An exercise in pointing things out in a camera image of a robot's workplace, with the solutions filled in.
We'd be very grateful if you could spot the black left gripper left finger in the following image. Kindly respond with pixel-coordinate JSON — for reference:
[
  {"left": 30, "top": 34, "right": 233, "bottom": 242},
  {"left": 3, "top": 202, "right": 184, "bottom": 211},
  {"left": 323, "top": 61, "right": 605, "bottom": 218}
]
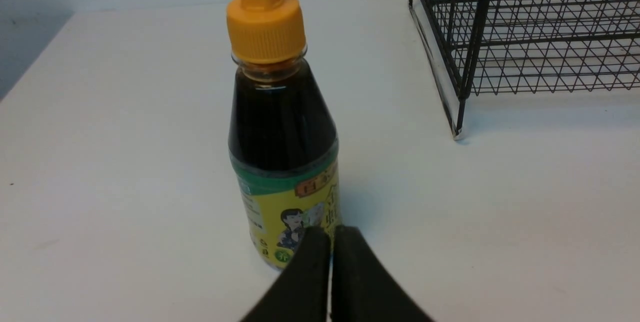
[{"left": 242, "top": 226, "right": 331, "bottom": 322}]

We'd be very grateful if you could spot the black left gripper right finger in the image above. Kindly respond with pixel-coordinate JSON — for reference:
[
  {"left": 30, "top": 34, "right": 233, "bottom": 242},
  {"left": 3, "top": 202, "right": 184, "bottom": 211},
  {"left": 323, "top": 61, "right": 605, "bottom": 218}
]
[{"left": 331, "top": 225, "right": 432, "bottom": 322}]

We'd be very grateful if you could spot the orange-capped dark seasoning bottle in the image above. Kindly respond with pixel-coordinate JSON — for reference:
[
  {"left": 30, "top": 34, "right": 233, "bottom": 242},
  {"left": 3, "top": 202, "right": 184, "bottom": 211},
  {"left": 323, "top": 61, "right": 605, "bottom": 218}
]
[{"left": 226, "top": 0, "right": 342, "bottom": 270}]

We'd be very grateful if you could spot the black wire mesh shelf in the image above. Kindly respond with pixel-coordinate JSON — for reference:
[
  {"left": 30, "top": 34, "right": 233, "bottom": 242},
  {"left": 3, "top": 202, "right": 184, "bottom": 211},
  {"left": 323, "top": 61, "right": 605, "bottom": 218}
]
[{"left": 407, "top": 0, "right": 640, "bottom": 139}]

